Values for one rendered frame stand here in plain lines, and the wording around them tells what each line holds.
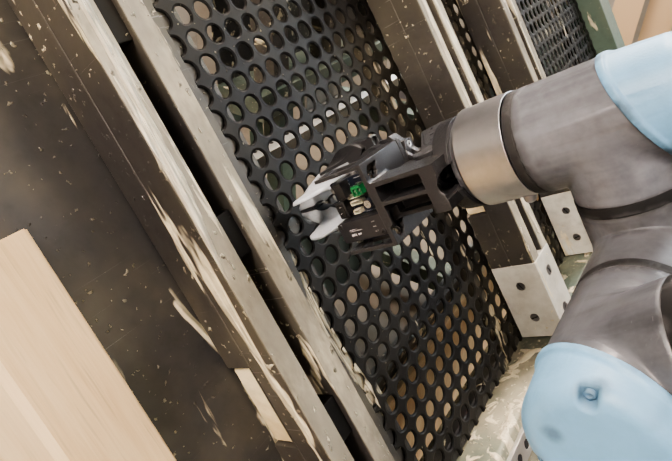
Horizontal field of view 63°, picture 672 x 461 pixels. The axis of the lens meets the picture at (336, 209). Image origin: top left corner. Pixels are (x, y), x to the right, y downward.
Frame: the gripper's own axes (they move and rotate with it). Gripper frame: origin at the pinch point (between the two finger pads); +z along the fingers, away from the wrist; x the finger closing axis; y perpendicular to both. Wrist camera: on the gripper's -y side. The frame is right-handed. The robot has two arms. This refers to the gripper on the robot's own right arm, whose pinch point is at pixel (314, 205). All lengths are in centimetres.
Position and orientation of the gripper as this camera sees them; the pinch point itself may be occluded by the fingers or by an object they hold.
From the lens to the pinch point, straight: 56.8
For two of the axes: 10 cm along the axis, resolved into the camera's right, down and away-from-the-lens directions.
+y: -5.7, 4.3, -7.0
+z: -6.9, 2.1, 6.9
